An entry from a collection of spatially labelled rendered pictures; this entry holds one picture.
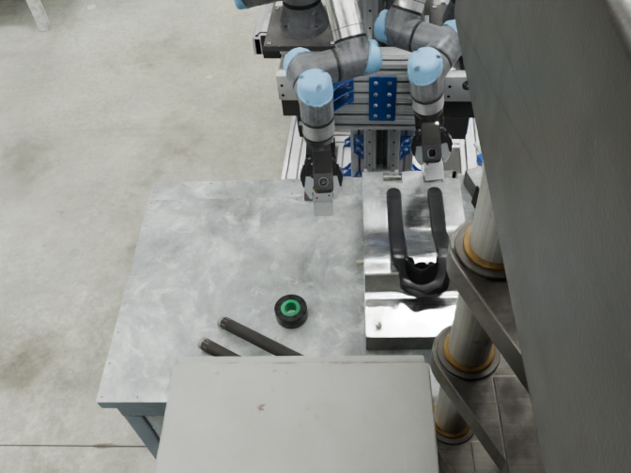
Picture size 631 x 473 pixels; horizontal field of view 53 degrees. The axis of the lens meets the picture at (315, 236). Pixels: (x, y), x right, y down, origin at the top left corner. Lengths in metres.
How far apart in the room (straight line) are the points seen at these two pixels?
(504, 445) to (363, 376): 0.26
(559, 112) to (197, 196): 1.63
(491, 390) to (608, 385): 0.70
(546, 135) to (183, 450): 0.53
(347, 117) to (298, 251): 0.64
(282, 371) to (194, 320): 0.88
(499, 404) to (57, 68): 3.51
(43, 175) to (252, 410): 2.76
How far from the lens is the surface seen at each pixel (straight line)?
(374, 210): 1.65
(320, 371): 0.74
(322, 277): 1.63
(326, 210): 1.61
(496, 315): 0.71
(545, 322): 0.33
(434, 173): 1.70
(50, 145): 3.54
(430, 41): 1.52
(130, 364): 1.60
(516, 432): 0.93
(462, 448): 1.18
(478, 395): 0.94
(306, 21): 1.96
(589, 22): 0.27
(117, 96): 3.71
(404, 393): 0.73
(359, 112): 2.14
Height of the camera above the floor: 2.13
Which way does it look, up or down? 51 degrees down
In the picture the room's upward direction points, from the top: 6 degrees counter-clockwise
